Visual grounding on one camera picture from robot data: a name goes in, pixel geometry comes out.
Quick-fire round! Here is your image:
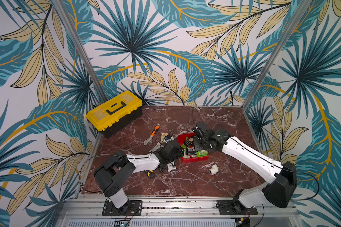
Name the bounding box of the white drycake cookie packet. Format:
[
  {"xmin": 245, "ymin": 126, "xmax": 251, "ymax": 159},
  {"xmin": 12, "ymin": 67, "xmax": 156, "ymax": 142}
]
[{"xmin": 167, "ymin": 162, "xmax": 177, "ymax": 172}]

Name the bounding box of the black cookie packet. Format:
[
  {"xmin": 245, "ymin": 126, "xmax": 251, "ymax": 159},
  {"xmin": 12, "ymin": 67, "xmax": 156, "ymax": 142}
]
[{"xmin": 158, "ymin": 164, "xmax": 166, "ymax": 173}]

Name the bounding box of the red storage box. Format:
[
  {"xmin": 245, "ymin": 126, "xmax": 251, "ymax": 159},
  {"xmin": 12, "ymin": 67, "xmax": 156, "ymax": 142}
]
[{"xmin": 177, "ymin": 133, "xmax": 210, "ymax": 164}]

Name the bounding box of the white pipe elbow fitting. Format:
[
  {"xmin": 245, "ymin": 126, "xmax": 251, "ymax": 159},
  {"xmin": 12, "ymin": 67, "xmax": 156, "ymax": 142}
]
[{"xmin": 209, "ymin": 164, "xmax": 219, "ymax": 176}]

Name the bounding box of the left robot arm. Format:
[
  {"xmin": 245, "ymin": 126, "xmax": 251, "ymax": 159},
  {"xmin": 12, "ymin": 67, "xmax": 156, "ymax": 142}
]
[{"xmin": 94, "ymin": 140, "xmax": 184, "ymax": 210}]

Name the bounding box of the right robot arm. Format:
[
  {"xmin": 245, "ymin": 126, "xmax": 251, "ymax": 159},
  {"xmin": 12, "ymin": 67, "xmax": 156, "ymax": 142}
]
[{"xmin": 192, "ymin": 122, "xmax": 297, "ymax": 210}]

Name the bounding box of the green snack packet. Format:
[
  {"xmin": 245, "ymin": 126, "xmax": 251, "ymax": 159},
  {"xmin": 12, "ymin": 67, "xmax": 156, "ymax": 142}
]
[{"xmin": 197, "ymin": 150, "xmax": 209, "ymax": 158}]

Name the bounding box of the yellow black utility knife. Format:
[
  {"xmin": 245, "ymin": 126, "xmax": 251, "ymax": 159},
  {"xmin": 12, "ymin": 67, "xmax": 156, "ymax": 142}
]
[{"xmin": 145, "ymin": 170, "xmax": 154, "ymax": 178}]

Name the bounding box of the yellow black toolbox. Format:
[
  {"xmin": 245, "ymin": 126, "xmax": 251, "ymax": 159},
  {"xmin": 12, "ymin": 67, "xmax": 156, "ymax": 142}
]
[{"xmin": 86, "ymin": 91, "xmax": 143, "ymax": 138}]

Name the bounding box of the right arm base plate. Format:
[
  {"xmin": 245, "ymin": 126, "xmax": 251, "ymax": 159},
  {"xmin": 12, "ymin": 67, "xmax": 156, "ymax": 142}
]
[{"xmin": 216, "ymin": 200, "xmax": 258, "ymax": 217}]

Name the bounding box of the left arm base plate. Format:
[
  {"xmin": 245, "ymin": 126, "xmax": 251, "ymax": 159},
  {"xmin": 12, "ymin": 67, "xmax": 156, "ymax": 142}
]
[{"xmin": 102, "ymin": 200, "xmax": 143, "ymax": 217}]

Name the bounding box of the aluminium front rail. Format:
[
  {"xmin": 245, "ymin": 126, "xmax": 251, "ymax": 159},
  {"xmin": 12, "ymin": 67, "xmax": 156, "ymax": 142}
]
[{"xmin": 55, "ymin": 195, "xmax": 304, "ymax": 227}]

